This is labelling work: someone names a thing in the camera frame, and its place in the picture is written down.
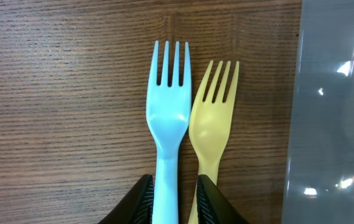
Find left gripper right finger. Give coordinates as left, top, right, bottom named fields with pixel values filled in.
left=196, top=174, right=249, bottom=224

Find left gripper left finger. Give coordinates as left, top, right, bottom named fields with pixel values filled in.
left=98, top=174, right=154, bottom=224

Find yellow plastic fork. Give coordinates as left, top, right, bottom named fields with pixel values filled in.
left=187, top=60, right=240, bottom=224

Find light blue plastic fork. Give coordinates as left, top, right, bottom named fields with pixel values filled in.
left=146, top=41, right=192, bottom=224

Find left clear plastic container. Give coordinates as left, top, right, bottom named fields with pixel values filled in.
left=281, top=0, right=354, bottom=223

